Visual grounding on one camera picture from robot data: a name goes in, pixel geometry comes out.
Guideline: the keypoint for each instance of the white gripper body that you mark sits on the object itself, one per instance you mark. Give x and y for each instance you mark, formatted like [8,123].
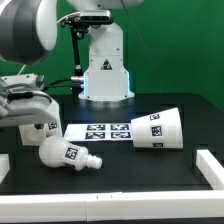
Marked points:
[23,102]

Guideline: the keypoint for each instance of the white lamp base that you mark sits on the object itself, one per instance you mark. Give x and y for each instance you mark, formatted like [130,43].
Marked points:
[34,135]

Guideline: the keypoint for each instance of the white lamp bulb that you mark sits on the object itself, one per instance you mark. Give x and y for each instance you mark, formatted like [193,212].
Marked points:
[56,152]

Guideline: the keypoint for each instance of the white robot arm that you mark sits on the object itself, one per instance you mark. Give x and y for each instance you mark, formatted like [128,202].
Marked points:
[28,34]

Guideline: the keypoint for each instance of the white lamp shade cone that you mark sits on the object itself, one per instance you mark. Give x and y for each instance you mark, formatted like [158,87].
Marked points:
[159,130]

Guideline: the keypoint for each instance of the white left fence block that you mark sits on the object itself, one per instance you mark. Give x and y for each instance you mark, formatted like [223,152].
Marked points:
[4,166]

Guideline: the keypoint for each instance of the white marker tag sheet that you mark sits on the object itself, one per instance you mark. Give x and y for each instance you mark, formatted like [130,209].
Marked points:
[98,132]

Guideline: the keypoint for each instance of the black rear camera on stand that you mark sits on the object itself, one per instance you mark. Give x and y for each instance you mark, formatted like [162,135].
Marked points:
[79,23]

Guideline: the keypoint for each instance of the white right fence rail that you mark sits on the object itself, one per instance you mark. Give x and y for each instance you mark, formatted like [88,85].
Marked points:
[211,169]

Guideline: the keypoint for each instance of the white fence rail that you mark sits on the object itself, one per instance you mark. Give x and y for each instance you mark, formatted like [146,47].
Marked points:
[111,206]
[211,169]

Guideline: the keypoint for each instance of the white front fence rail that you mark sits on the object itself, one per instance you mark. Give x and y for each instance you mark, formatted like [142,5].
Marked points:
[111,206]

